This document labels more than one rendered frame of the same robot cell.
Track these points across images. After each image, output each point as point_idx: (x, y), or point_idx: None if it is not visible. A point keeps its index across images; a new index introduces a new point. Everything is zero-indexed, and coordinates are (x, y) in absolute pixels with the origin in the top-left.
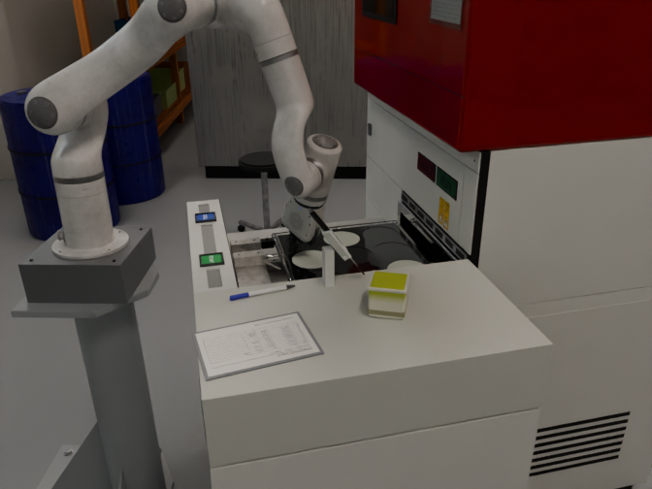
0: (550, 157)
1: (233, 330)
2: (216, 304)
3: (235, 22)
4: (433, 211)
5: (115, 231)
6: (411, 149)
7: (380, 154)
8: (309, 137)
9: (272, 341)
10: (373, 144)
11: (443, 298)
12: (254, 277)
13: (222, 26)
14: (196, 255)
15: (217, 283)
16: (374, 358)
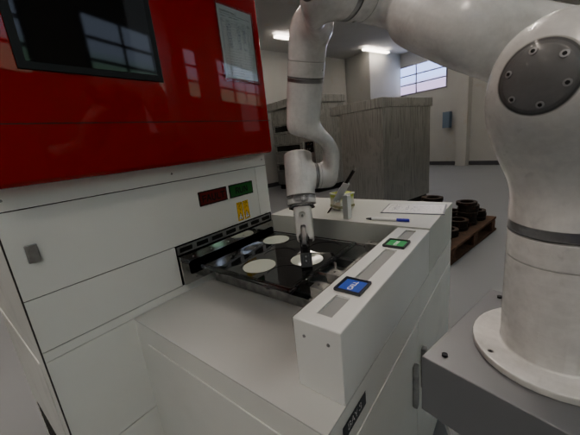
0: None
1: (420, 211)
2: (419, 221)
3: (331, 33)
4: (230, 219)
5: (498, 355)
6: (184, 198)
7: (97, 257)
8: (303, 149)
9: (406, 207)
10: (56, 265)
11: (315, 207)
12: None
13: (322, 28)
14: (405, 250)
15: (406, 233)
16: (373, 201)
